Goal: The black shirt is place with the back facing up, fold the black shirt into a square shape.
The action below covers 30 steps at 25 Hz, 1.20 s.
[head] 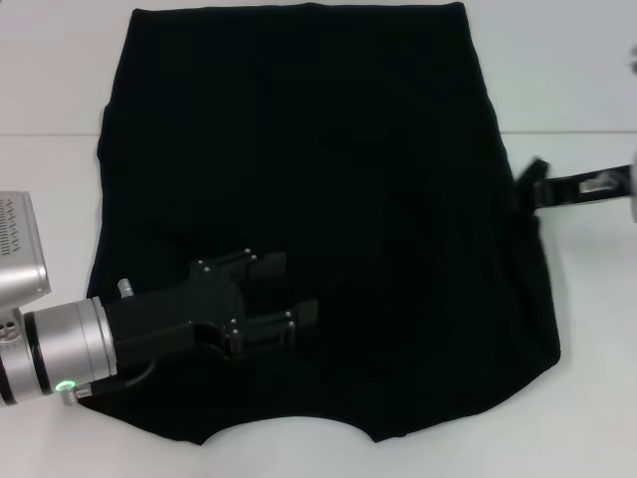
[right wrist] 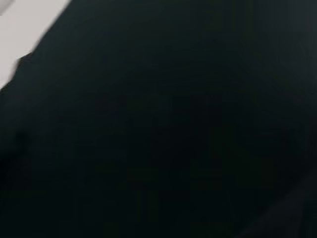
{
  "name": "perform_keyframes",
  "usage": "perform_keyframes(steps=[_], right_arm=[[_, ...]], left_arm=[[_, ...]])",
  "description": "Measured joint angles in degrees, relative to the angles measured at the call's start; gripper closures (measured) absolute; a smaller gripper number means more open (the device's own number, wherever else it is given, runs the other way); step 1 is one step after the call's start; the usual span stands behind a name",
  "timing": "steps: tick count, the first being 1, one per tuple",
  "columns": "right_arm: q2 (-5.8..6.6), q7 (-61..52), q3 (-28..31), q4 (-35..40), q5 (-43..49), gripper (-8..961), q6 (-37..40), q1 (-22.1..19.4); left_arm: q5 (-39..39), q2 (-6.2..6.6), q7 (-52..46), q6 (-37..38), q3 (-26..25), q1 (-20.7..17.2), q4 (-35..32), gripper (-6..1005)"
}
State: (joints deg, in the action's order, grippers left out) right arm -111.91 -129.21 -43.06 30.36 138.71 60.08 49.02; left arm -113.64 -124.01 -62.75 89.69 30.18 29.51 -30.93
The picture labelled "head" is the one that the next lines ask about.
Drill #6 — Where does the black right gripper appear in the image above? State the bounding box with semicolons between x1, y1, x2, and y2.
516;156;633;211

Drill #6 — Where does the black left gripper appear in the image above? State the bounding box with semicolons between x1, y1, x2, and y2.
104;247;319;373

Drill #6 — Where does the black shirt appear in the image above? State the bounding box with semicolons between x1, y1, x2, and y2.
84;2;564;445

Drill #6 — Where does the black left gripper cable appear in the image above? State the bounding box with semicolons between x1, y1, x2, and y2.
59;277;161;407

